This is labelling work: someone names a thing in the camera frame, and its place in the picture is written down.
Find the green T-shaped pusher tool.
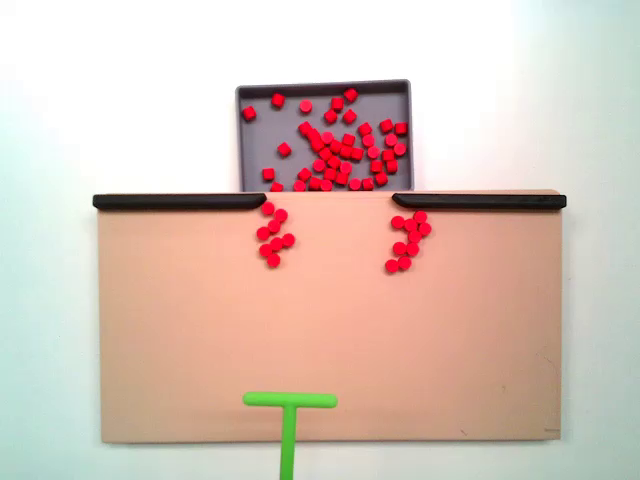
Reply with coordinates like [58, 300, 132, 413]
[242, 391, 339, 480]

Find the grey rectangular tray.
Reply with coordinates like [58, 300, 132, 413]
[234, 78, 417, 193]

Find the black guide rail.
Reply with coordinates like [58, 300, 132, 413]
[391, 192, 568, 211]
[92, 193, 268, 212]

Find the beige rectangular board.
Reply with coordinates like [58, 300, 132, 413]
[94, 188, 564, 445]

